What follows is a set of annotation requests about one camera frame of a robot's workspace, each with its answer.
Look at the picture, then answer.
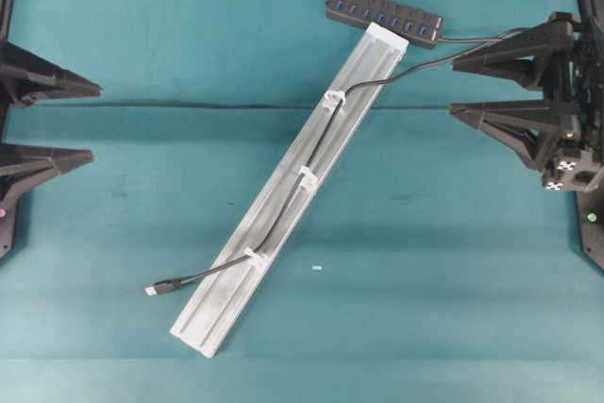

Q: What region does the black USB hub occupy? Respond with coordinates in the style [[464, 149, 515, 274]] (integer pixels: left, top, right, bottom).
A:
[[326, 0, 445, 49]]

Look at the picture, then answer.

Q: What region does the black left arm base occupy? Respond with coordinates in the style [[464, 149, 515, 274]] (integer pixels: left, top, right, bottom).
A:
[[0, 193, 20, 260]]

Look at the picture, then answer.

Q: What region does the white zip-tie ring near hub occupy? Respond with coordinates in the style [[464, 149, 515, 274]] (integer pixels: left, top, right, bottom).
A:
[[322, 89, 346, 114]]

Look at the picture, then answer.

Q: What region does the aluminium rail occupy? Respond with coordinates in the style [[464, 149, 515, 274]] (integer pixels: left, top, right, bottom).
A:
[[170, 24, 409, 358]]

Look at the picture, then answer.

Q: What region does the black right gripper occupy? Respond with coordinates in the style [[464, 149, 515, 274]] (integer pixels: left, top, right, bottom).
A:
[[449, 15, 603, 193]]

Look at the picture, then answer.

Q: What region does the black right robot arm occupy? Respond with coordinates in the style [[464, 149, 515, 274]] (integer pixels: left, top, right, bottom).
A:
[[449, 0, 603, 193]]

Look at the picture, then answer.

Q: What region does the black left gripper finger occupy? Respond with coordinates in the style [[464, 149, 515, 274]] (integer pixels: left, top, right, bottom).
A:
[[1, 42, 102, 107], [1, 143, 94, 208]]

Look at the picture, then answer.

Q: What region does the green table cloth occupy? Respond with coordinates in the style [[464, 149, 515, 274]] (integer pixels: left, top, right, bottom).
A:
[[1, 0, 603, 402]]

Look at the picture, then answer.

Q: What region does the white zip-tie ring far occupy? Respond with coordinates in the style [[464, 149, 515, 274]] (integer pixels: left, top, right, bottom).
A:
[[244, 246, 269, 272]]

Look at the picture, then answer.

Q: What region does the white zip-tie ring middle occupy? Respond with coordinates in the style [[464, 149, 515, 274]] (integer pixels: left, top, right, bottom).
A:
[[297, 165, 319, 193]]

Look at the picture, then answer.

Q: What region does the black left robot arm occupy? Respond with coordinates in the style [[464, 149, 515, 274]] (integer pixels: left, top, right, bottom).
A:
[[1, 0, 102, 212]]

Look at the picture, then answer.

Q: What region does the black USB cable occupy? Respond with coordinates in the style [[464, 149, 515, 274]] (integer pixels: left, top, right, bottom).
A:
[[143, 27, 534, 300]]

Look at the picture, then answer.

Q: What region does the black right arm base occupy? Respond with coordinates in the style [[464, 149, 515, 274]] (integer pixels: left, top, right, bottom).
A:
[[576, 187, 603, 270]]

